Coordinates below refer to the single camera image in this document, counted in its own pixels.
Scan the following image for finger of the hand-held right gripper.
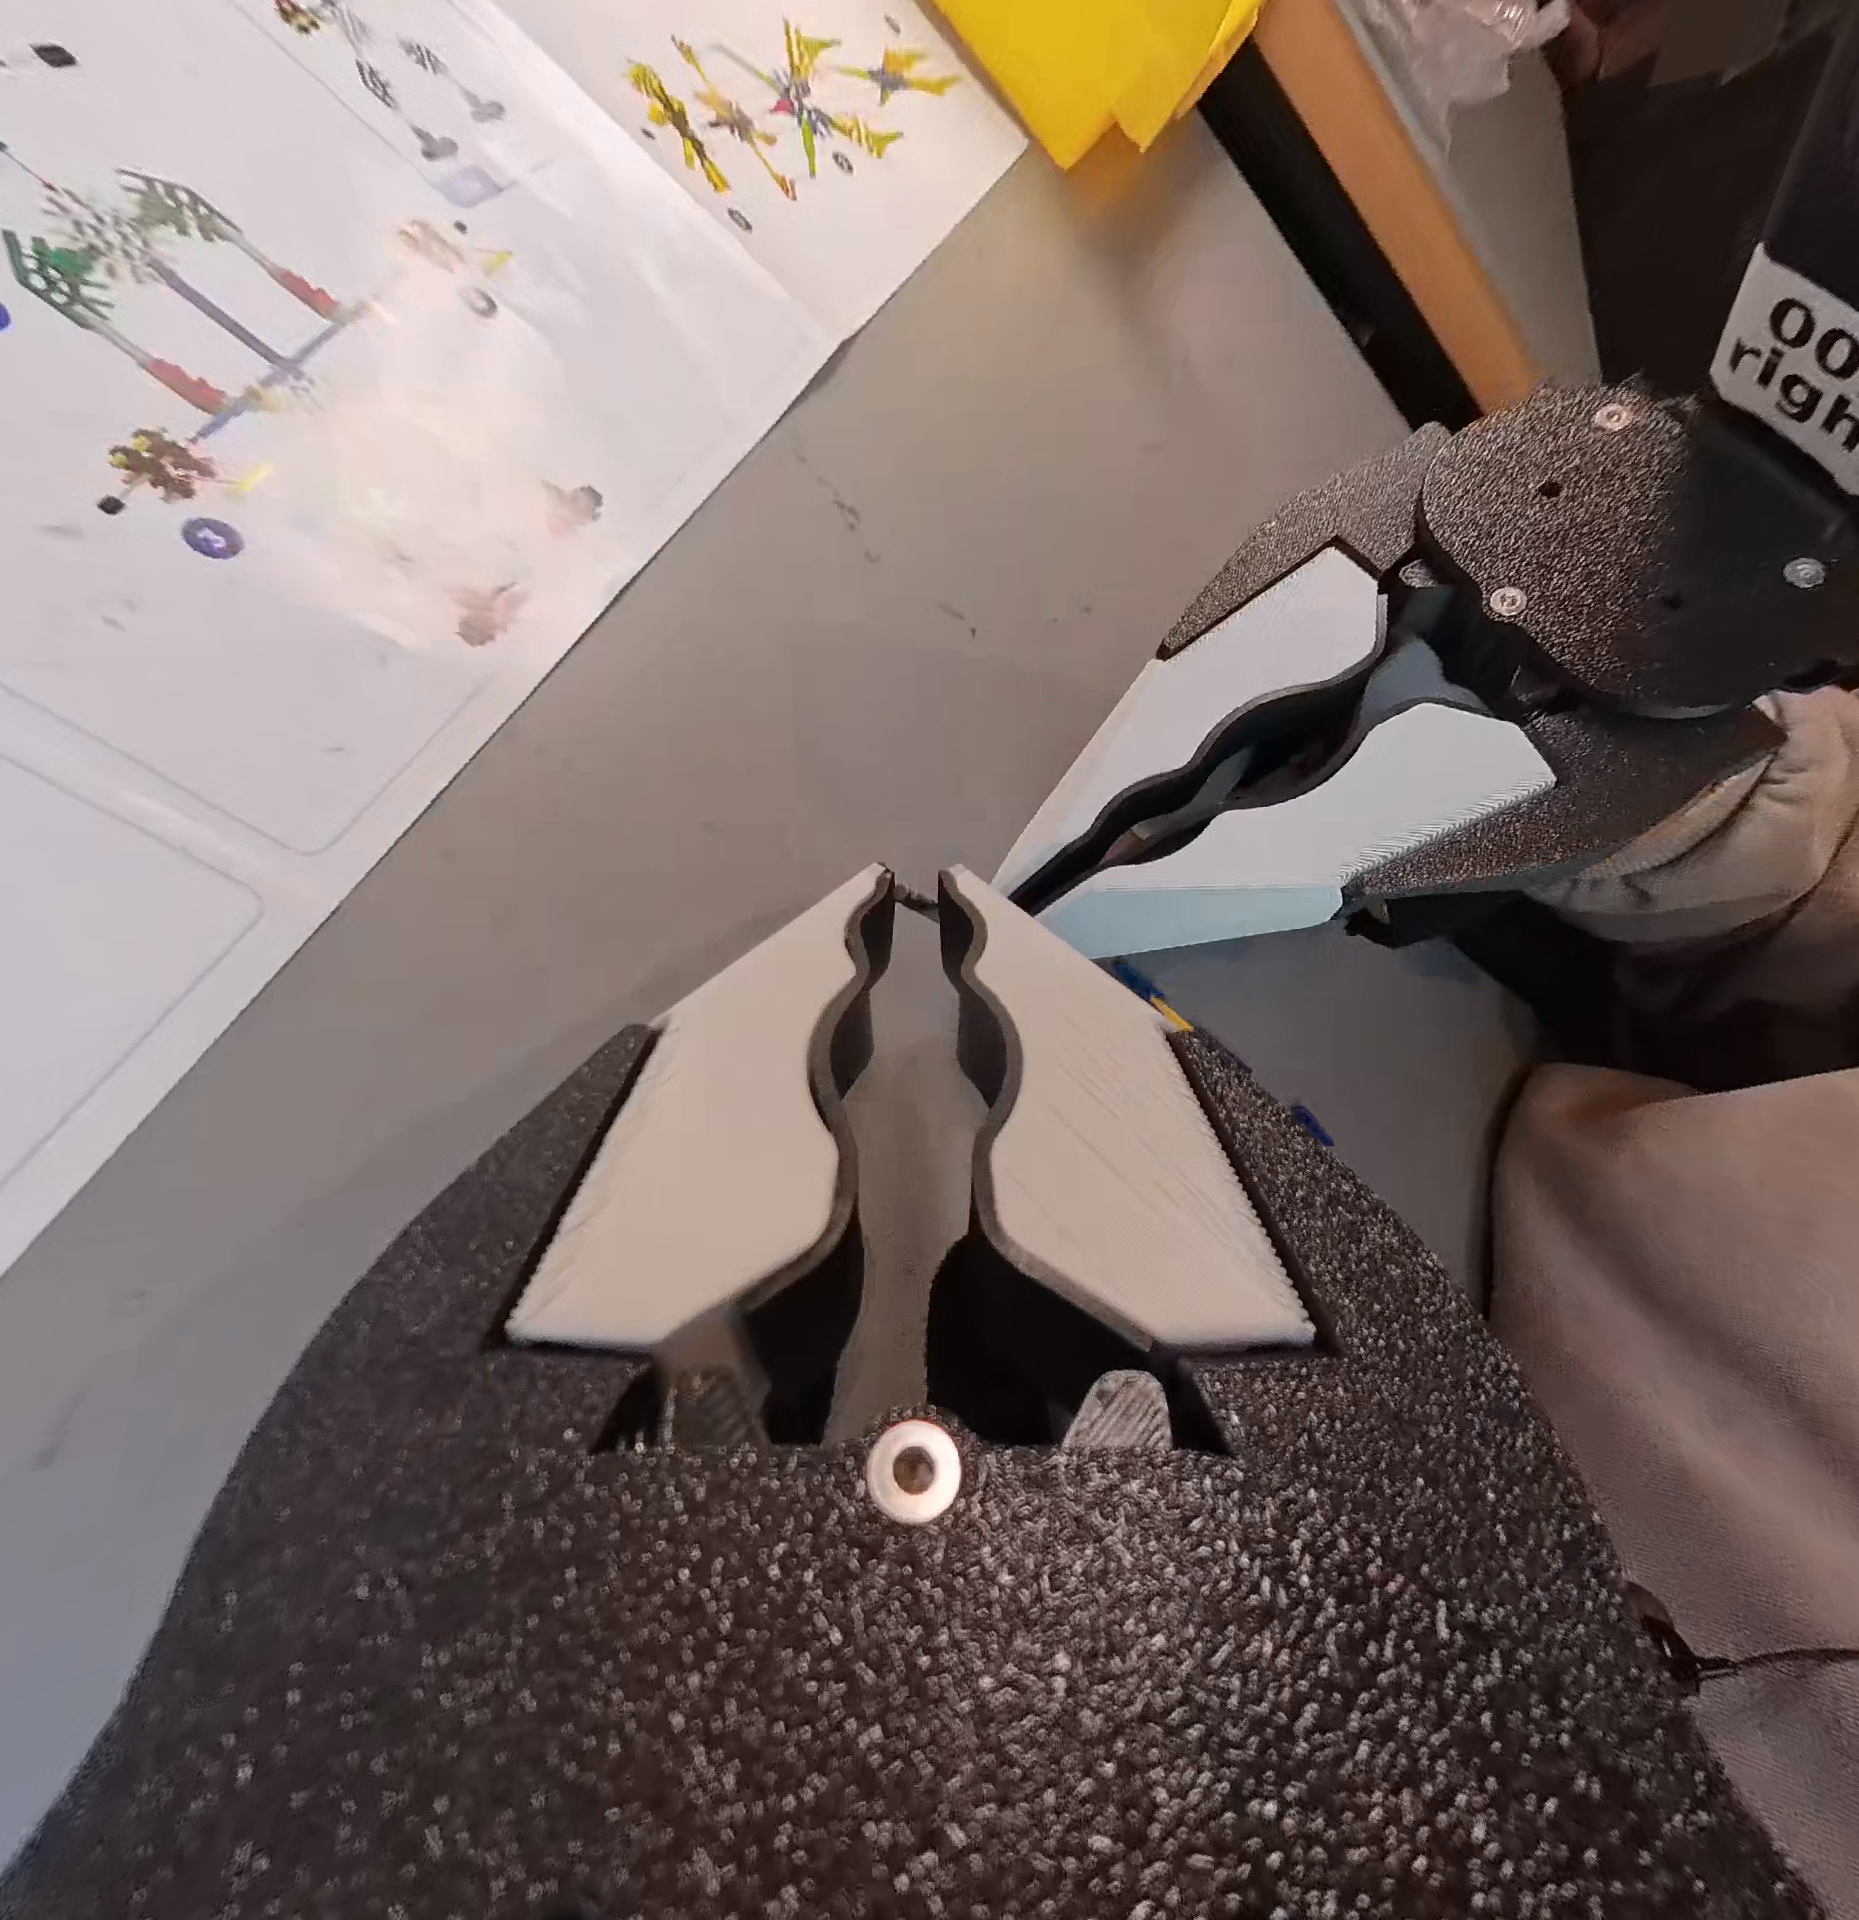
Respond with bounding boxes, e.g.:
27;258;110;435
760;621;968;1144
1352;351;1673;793
997;543;1393;904
1041;701;1558;957

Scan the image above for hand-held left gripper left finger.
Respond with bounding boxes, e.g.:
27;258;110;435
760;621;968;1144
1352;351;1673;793
506;863;895;1347

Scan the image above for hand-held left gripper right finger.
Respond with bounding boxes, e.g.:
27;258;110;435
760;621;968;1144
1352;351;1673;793
936;866;1322;1352

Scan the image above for blue yellow toy rod model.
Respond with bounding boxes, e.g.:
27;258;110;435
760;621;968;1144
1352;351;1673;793
896;883;1344;1147

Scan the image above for yellow parts bin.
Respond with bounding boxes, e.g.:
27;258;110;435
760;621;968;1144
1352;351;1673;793
925;0;1264;170

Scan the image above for white instruction sheet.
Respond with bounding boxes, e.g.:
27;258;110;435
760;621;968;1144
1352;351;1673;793
0;0;1030;1306

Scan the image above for person's right forearm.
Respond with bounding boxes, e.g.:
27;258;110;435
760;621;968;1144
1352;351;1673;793
1529;681;1859;1087

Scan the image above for grey desk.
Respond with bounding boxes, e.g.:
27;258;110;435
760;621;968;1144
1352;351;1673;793
0;113;1561;1651

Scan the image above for clear plastic bag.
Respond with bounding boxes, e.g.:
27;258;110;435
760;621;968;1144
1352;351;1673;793
1342;0;1576;68

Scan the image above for thin black cord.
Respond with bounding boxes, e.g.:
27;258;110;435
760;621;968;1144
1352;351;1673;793
1627;1605;1859;1697

